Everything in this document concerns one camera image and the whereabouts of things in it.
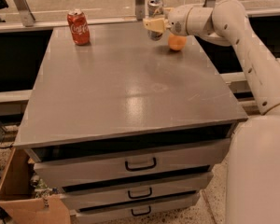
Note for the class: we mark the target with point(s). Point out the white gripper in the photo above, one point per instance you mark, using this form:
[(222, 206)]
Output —
[(176, 21)]

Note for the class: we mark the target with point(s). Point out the silver blue redbull can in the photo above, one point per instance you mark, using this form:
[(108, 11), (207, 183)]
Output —
[(154, 8)]

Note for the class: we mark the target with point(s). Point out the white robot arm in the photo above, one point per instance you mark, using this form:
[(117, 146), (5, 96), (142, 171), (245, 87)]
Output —
[(253, 178)]

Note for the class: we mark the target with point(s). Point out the red coca-cola can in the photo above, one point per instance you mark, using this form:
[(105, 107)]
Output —
[(78, 26)]

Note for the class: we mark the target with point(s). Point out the orange fruit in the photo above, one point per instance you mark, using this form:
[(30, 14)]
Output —
[(176, 42)]

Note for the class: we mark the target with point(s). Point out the grey drawer cabinet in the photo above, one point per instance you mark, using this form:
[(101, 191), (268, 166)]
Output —
[(123, 92)]

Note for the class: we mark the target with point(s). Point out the middle grey drawer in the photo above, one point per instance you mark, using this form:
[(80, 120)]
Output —
[(142, 188)]

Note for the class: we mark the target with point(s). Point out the grey drawer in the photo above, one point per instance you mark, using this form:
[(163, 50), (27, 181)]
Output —
[(142, 188), (136, 209), (79, 171)]

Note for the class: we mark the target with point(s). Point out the top grey drawer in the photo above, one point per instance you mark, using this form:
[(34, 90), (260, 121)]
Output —
[(79, 171)]

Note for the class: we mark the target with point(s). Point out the bottom grey drawer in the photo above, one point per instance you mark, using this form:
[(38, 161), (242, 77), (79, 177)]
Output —
[(136, 209)]

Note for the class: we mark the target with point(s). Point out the cardboard box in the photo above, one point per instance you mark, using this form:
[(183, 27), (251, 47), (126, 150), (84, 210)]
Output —
[(17, 196)]

